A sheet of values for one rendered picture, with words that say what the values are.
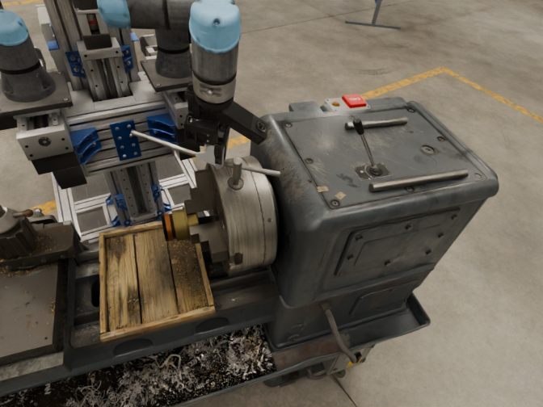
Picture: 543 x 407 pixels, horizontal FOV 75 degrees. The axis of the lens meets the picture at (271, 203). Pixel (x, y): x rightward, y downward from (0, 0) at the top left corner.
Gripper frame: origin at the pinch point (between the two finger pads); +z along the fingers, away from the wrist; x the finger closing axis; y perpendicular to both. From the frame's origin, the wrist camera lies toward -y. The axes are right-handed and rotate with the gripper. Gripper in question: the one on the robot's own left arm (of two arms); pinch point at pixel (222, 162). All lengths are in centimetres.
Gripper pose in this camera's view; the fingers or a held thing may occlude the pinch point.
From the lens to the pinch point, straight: 82.2
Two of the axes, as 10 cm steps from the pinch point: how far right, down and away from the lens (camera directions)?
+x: -1.3, 8.2, -5.5
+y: -9.8, -1.9, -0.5
